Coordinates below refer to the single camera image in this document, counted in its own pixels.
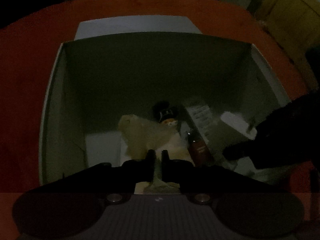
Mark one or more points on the red table cloth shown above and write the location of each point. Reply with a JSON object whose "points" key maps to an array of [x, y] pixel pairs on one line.
{"points": [[28, 51]]}

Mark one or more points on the white flat board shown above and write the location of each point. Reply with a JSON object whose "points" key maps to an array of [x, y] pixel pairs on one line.
{"points": [[135, 24]]}

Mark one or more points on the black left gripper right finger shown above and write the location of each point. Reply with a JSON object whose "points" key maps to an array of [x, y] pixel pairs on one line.
{"points": [[246, 206]]}

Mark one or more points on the wooden cabinet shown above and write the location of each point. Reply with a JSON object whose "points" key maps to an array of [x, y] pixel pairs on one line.
{"points": [[293, 23]]}

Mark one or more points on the white power adapter plug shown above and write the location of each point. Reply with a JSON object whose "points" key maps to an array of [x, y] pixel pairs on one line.
{"points": [[237, 123]]}

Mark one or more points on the open cardboard box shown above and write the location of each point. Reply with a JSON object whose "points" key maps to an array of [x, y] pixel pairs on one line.
{"points": [[95, 81]]}

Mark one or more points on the brown lip balm tube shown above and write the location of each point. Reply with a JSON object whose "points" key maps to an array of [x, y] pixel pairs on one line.
{"points": [[198, 150]]}

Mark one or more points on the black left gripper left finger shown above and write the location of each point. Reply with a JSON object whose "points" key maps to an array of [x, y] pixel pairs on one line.
{"points": [[71, 205]]}

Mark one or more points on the dark bee plush toy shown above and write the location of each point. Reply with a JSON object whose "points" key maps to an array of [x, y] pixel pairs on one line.
{"points": [[168, 113]]}

